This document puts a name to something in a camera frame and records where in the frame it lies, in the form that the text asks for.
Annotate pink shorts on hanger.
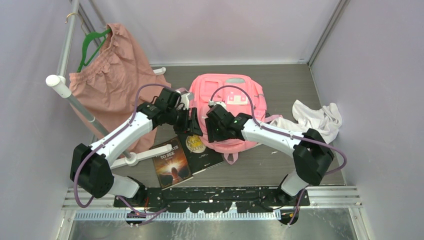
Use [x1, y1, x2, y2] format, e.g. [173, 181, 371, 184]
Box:
[68, 22, 172, 155]

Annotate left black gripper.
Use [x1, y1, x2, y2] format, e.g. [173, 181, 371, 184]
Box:
[165, 106, 203, 136]

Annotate green clothes hanger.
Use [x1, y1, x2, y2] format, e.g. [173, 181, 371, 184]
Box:
[76, 28, 113, 73]

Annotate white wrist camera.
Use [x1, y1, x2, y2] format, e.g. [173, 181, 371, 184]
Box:
[208, 100, 227, 110]
[178, 91, 194, 110]

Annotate white crumpled cloth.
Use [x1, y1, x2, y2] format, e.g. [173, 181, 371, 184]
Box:
[269, 100, 343, 144]

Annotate Three Days To See book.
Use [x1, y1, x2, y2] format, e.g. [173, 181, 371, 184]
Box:
[152, 137, 193, 190]

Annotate pink student backpack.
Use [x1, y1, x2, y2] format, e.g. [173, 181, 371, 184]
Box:
[188, 73, 280, 165]

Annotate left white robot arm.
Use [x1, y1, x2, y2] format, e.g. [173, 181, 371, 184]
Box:
[70, 87, 203, 207]

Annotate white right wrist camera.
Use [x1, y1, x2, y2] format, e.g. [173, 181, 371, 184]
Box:
[208, 100, 227, 110]

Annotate white slotted cable duct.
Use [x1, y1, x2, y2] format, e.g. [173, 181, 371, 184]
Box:
[74, 209, 281, 221]

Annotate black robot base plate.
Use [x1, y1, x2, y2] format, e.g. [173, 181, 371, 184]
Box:
[113, 186, 310, 213]

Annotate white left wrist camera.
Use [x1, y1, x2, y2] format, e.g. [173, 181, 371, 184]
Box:
[178, 91, 194, 110]

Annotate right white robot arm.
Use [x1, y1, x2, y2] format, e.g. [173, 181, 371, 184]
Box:
[205, 104, 335, 206]

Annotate Moon and Sixpence book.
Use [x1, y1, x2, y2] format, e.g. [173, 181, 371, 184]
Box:
[177, 134, 224, 175]

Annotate white clothes rack stand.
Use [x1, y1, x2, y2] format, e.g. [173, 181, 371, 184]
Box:
[45, 0, 172, 170]

